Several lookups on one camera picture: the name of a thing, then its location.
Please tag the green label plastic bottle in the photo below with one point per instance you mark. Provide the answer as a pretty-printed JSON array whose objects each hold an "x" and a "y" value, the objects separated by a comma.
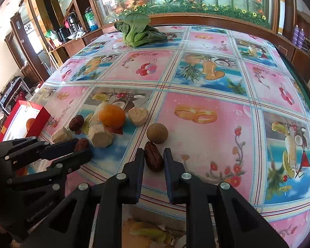
[{"x": 91, "y": 19}]

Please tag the green bok choy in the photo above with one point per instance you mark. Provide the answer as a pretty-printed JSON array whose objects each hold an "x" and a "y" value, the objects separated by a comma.
[{"x": 137, "y": 31}]

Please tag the black thermos flasks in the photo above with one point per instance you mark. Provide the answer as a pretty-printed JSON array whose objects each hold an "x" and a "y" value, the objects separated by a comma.
[{"x": 72, "y": 22}]

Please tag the black kettle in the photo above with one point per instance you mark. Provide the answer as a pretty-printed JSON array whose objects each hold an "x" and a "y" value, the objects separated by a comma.
[{"x": 62, "y": 34}]

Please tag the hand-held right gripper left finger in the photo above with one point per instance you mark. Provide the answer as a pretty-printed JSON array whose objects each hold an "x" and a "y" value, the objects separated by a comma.
[{"x": 140, "y": 178}]

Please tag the red shallow gift box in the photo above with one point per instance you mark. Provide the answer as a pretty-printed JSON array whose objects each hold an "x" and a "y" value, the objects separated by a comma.
[{"x": 18, "y": 116}]

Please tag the green plastic bag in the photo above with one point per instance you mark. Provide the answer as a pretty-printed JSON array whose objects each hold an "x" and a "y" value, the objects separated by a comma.
[{"x": 50, "y": 34}]

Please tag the brown longan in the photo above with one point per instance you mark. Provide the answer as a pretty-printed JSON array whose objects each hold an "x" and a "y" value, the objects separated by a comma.
[{"x": 157, "y": 133}]

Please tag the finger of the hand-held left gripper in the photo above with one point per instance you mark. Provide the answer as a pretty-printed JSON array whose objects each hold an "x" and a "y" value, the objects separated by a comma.
[
  {"x": 77, "y": 160},
  {"x": 62, "y": 147}
]

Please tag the wooden pillar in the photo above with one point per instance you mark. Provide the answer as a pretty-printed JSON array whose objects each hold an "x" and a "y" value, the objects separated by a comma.
[{"x": 38, "y": 18}]

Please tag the beige sugarcane chunk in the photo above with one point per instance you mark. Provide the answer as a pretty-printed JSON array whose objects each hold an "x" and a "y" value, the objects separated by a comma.
[
  {"x": 94, "y": 116},
  {"x": 100, "y": 137},
  {"x": 61, "y": 135},
  {"x": 138, "y": 116}
]

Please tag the brown wooden sideboard cabinet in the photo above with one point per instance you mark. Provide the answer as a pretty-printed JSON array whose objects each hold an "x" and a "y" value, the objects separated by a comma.
[{"x": 222, "y": 23}]

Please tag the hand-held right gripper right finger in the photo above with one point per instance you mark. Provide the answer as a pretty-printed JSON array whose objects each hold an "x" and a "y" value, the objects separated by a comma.
[{"x": 170, "y": 180}]

